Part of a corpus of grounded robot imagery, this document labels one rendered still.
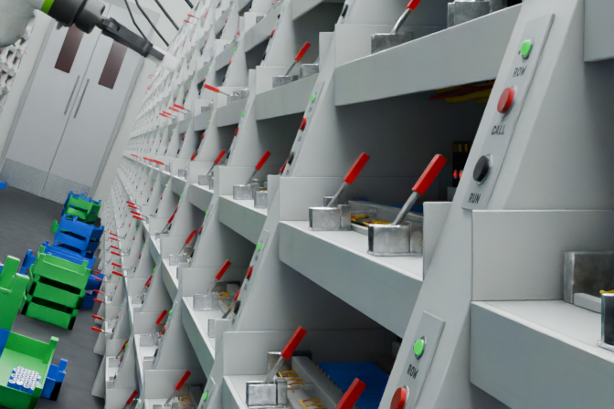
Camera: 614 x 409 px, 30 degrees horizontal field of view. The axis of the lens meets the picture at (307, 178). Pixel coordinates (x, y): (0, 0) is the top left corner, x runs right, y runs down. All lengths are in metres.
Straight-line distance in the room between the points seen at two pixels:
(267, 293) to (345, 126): 0.21
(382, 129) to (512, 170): 0.70
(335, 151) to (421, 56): 0.38
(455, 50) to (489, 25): 0.08
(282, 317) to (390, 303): 0.53
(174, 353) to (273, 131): 0.43
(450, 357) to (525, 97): 0.16
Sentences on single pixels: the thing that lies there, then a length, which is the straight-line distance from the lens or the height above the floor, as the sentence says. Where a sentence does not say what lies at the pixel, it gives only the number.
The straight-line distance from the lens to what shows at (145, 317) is 2.73.
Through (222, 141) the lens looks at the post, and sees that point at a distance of 2.72.
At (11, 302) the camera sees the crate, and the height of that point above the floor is 0.44.
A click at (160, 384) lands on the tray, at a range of 2.04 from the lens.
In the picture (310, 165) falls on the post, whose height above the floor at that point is 0.76.
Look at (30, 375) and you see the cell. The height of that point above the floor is 0.08.
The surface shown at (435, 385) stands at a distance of 0.65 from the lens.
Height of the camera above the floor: 0.70
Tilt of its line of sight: 2 degrees up
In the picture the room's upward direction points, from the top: 20 degrees clockwise
